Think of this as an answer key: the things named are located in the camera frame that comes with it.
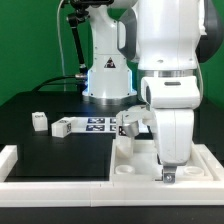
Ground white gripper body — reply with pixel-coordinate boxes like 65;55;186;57
116;105;194;166

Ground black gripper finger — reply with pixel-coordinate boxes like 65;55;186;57
162;166;176;183

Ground white square table top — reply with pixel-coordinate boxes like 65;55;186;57
110;140;224;182

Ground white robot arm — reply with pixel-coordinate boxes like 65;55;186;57
62;0;223;183

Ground white fiducial tag sheet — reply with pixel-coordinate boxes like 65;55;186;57
69;117;125;135

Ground white U-shaped obstacle fence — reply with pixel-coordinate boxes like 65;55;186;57
0;145;224;207

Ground black cable at base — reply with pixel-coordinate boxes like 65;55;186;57
32;75;88;93

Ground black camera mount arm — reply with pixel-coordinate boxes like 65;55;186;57
67;13;88;80

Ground white hanging cable left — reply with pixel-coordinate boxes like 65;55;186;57
56;0;68;93

